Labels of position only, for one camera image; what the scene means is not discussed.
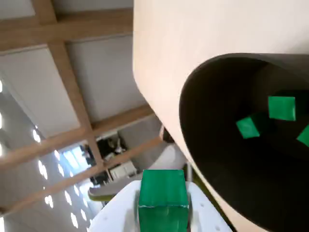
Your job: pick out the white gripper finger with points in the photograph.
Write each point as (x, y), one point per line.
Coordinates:
(205, 217)
(113, 212)

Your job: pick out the wooden lattice frame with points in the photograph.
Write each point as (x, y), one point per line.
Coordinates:
(72, 79)

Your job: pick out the green block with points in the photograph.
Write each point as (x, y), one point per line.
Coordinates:
(164, 193)
(282, 108)
(304, 136)
(247, 126)

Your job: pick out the black pot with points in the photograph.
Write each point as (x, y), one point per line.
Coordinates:
(217, 145)

